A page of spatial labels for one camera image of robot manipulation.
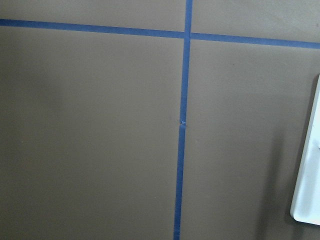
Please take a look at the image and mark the white towel rack base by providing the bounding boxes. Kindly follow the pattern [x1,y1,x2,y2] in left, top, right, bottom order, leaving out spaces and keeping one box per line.
[290,80,320,226]

